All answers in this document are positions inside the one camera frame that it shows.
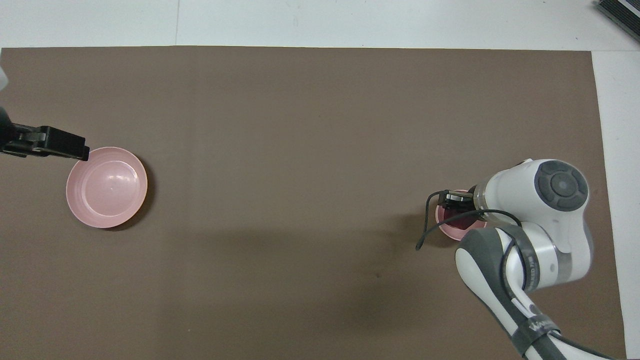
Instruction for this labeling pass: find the pink plate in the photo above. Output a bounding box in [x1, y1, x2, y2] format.
[65, 146, 149, 230]

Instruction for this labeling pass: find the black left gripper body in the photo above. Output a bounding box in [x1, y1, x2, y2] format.
[0, 106, 39, 158]

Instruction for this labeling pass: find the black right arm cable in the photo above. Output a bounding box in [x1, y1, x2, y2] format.
[415, 189, 618, 360]

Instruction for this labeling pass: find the pink bowl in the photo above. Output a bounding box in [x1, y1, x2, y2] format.
[434, 188, 489, 242]

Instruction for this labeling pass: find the black ribbed panel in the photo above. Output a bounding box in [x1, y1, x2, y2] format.
[593, 0, 640, 44]

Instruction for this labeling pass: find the brown table mat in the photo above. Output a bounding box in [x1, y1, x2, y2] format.
[0, 45, 628, 360]

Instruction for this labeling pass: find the dark red apple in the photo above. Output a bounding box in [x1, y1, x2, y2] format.
[442, 209, 485, 232]

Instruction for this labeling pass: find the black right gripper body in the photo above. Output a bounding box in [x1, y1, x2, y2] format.
[445, 189, 477, 211]

